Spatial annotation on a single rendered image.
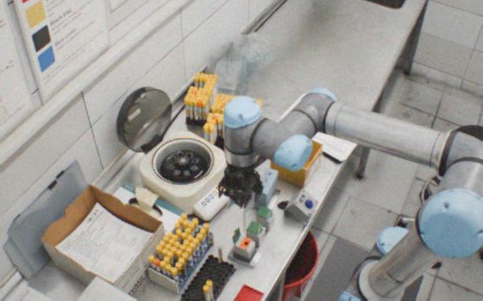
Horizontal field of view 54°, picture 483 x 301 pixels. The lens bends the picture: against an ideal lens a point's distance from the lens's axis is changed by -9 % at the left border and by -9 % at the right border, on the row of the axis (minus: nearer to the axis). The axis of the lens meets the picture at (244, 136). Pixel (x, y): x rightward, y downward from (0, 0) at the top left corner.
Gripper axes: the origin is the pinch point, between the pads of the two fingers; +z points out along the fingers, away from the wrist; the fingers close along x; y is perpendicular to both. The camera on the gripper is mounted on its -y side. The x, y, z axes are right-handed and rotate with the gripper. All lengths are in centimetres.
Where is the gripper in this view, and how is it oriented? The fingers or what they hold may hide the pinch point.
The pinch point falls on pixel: (244, 203)
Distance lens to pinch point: 132.6
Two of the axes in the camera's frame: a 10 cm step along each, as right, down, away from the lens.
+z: -0.1, 7.1, 7.1
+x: 9.0, 3.2, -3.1
